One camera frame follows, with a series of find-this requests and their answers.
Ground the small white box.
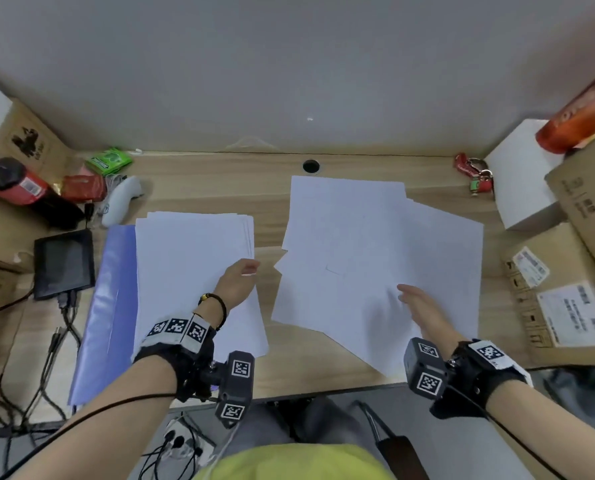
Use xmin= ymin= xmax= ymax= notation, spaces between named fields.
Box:
xmin=483 ymin=118 xmax=566 ymax=231

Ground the black tablet cable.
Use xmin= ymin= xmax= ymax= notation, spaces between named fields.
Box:
xmin=57 ymin=290 xmax=82 ymax=345

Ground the brown box with white top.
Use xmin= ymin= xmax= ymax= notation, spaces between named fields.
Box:
xmin=0 ymin=69 xmax=76 ymax=273

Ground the red keychain with green charm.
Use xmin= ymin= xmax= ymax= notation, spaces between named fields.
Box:
xmin=452 ymin=153 xmax=495 ymax=198

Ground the black cable bundle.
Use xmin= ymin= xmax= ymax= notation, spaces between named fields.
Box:
xmin=0 ymin=289 xmax=81 ymax=471

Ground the orange drink bottle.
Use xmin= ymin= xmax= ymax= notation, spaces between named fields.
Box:
xmin=535 ymin=57 xmax=595 ymax=155

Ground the tidy white paper stack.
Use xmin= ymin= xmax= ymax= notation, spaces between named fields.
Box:
xmin=133 ymin=211 xmax=270 ymax=365

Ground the small black tablet screen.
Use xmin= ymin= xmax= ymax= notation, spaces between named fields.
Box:
xmin=33 ymin=229 xmax=96 ymax=301

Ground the dark brown chair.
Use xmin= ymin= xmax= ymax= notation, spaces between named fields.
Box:
xmin=352 ymin=400 xmax=430 ymax=480

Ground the pile of white papers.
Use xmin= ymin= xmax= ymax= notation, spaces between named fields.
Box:
xmin=269 ymin=175 xmax=484 ymax=378

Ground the clear tape piece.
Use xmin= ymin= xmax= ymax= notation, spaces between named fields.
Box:
xmin=226 ymin=136 xmax=279 ymax=151

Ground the red snack packet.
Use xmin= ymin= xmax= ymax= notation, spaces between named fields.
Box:
xmin=59 ymin=174 xmax=107 ymax=203

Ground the large cardboard box with window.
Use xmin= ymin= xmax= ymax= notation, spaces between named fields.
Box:
xmin=545 ymin=129 xmax=595 ymax=295

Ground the white coiled cable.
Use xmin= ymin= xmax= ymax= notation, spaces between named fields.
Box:
xmin=85 ymin=174 xmax=128 ymax=228

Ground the person's yellow shirt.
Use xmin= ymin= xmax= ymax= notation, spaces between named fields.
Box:
xmin=192 ymin=443 xmax=396 ymax=480

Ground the black wrist camera with markers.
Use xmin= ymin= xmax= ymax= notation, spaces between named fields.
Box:
xmin=403 ymin=337 xmax=534 ymax=421
xmin=131 ymin=313 xmax=256 ymax=429

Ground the person's right forearm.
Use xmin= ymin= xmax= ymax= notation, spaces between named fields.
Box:
xmin=487 ymin=379 xmax=595 ymax=480

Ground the flat cardboard box with labels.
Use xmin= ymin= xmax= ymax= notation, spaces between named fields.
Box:
xmin=500 ymin=223 xmax=595 ymax=368

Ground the black bead bracelet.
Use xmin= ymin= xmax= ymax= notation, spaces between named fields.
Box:
xmin=198 ymin=293 xmax=227 ymax=331

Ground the white power strip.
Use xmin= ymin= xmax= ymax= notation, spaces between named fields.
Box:
xmin=161 ymin=418 xmax=216 ymax=461

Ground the blue plastic folder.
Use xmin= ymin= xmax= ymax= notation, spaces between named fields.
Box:
xmin=67 ymin=223 xmax=178 ymax=407

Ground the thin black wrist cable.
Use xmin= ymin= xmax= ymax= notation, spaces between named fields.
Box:
xmin=447 ymin=384 xmax=566 ymax=480
xmin=0 ymin=392 xmax=218 ymax=480

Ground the white handheld controller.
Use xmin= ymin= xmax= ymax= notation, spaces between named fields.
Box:
xmin=101 ymin=175 xmax=146 ymax=229

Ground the person's left forearm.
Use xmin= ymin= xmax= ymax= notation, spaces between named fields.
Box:
xmin=7 ymin=352 xmax=178 ymax=480

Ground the red can with black lid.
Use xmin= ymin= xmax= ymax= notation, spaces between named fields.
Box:
xmin=0 ymin=157 xmax=51 ymax=205

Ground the green gum packet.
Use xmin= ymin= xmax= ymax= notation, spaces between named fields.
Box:
xmin=85 ymin=148 xmax=132 ymax=177

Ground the person's right hand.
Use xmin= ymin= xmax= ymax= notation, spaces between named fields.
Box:
xmin=396 ymin=283 xmax=468 ymax=361

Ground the person's left hand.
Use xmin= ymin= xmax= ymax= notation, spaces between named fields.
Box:
xmin=211 ymin=258 xmax=262 ymax=315

